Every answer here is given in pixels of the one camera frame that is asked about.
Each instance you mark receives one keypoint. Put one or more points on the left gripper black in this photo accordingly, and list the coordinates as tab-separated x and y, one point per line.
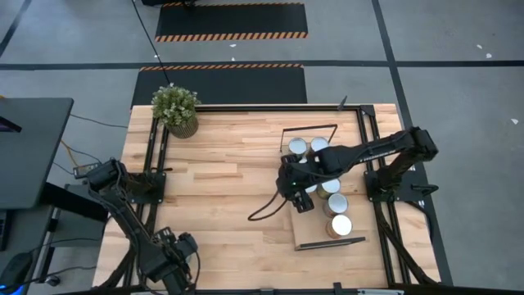
180	250

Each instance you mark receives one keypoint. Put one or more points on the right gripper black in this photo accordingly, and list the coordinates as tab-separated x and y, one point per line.
294	178

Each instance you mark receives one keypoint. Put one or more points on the pineapple label tin can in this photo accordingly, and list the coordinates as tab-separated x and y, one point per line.
312	189

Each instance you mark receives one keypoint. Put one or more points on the tin can silver lid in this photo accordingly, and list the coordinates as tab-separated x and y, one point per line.
303	160
190	258

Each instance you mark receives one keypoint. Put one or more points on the oranges label green tin can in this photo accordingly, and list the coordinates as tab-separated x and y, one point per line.
331	185

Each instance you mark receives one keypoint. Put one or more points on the corn label tin can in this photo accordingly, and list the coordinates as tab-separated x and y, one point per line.
337	203

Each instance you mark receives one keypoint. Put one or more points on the tomatoes label tin can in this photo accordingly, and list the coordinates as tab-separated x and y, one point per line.
341	225

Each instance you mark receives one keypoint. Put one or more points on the peaches label tin can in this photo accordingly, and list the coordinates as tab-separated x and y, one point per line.
297	145

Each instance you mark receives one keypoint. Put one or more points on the orange label tin can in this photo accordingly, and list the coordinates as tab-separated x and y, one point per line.
319	143

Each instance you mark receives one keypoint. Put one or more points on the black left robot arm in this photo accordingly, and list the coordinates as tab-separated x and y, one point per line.
123	213

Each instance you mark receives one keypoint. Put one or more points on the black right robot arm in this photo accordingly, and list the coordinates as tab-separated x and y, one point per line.
368	152

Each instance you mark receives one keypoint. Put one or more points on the wooden tray board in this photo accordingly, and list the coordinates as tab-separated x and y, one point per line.
311	227

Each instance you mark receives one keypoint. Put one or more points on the black desk leg base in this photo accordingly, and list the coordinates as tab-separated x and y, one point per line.
73	205

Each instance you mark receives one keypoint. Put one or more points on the black hazard-striped floor mat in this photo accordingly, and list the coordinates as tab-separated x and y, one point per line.
231	18
245	86

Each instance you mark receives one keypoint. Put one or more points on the black computer mouse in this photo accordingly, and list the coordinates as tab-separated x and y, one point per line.
52	281

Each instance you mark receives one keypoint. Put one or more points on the small potted green plant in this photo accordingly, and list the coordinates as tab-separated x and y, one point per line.
175	106

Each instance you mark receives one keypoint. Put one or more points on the black rounded object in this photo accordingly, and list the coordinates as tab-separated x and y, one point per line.
16	270

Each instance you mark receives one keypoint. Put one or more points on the dark grey desk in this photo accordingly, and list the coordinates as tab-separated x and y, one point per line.
37	155

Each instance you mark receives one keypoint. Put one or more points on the black device on desk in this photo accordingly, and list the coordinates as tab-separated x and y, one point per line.
8	125

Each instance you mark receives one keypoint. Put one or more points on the small black frame lever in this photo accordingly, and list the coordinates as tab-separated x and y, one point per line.
343	103

